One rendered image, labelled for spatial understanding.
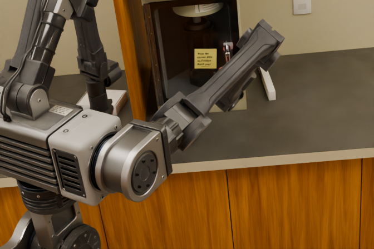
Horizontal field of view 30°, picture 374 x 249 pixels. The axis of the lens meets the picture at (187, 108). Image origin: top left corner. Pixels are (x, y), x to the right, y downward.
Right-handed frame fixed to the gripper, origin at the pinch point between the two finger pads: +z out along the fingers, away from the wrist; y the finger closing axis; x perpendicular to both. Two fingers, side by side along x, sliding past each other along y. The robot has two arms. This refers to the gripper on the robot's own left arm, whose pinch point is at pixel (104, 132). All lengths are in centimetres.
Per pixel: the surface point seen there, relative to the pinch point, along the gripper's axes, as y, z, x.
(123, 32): 23.7, -22.7, -7.4
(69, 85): 62, 17, 24
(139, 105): 23.4, 5.5, -8.5
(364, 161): 6, 24, -82
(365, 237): 5, 57, -83
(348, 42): 76, 15, -90
